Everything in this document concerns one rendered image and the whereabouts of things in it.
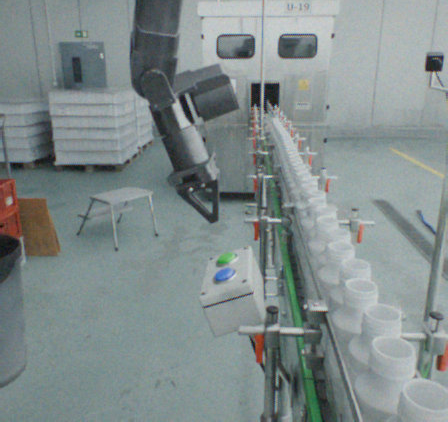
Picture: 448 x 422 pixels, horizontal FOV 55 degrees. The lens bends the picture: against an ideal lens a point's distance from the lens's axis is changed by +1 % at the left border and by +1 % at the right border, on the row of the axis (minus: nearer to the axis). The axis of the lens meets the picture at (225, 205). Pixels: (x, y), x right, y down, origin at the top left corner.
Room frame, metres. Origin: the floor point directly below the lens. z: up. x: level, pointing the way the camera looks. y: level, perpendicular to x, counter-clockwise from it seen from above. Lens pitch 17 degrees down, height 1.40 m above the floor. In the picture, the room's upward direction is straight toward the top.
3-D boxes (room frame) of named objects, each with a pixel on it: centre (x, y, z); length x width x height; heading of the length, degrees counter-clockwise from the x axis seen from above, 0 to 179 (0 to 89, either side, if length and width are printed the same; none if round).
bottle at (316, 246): (0.69, -0.17, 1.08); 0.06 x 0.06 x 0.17
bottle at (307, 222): (0.81, -0.18, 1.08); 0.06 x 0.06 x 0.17
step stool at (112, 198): (3.68, 0.98, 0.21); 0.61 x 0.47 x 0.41; 50
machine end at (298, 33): (5.48, -0.47, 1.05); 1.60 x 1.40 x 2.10; 177
